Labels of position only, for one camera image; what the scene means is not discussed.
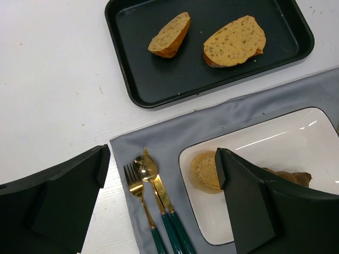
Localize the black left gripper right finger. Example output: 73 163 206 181
215 148 338 253

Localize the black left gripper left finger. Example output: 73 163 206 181
1 144 110 253

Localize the brown croissant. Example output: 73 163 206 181
262 167 312 187

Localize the orange muffin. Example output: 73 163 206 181
190 151 223 194

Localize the large bread slice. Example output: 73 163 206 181
203 15 266 68

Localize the small bread slice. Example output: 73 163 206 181
148 12 191 58

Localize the white rectangular plate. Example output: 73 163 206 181
179 107 338 246

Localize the grey cloth placemat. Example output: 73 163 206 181
111 69 338 253

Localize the black baking tray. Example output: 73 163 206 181
104 0 315 108

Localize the gold fork green handle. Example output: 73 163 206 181
123 164 168 254

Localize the gold spoon green handle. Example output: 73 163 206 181
134 155 185 253

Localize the gold knife green handle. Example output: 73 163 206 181
141 148 196 253

